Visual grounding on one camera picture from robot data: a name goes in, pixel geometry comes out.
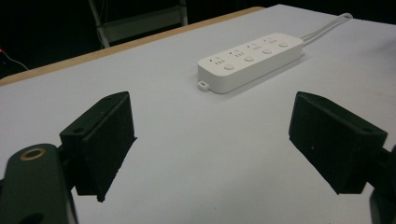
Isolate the white power strip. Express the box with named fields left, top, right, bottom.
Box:
left=197, top=32, right=304, bottom=95

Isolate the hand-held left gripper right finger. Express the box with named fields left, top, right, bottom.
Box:
left=288, top=91, right=389, bottom=196

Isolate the thin white cable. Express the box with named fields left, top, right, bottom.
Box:
left=0, top=49, right=30, bottom=71

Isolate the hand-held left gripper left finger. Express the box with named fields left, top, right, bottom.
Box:
left=59, top=91, right=138, bottom=203

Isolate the white power strip cable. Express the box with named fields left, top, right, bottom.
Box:
left=300, top=12, right=354, bottom=48

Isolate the metal stand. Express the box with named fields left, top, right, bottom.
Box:
left=87, top=0, right=189, bottom=49

